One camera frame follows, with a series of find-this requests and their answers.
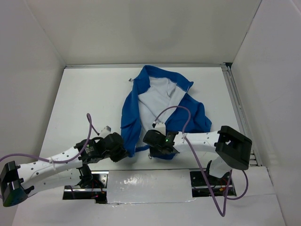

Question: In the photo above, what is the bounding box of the blue jacket with white lining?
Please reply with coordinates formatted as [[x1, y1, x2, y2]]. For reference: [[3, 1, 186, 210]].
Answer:
[[120, 65, 212, 157]]

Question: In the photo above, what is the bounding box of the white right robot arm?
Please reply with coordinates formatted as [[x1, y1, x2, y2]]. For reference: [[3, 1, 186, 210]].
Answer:
[[143, 123, 252, 185]]

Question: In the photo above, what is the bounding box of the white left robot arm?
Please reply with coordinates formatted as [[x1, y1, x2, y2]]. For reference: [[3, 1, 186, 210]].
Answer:
[[0, 132, 129, 207]]

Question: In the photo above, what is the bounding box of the white taped cover panel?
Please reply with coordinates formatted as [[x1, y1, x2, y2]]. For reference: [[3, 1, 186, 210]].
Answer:
[[107, 169, 193, 204]]

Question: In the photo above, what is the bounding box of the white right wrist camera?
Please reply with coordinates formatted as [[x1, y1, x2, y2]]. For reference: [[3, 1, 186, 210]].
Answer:
[[152, 122, 166, 136]]

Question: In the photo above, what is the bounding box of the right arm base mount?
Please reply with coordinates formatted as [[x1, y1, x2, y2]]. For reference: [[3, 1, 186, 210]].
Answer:
[[187, 170, 237, 197]]

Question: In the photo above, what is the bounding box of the aluminium right side rail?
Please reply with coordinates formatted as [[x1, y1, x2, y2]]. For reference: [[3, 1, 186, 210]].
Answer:
[[222, 63, 263, 167]]

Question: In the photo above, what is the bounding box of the aluminium table edge rail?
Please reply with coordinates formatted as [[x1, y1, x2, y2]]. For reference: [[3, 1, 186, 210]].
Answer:
[[65, 63, 233, 69]]

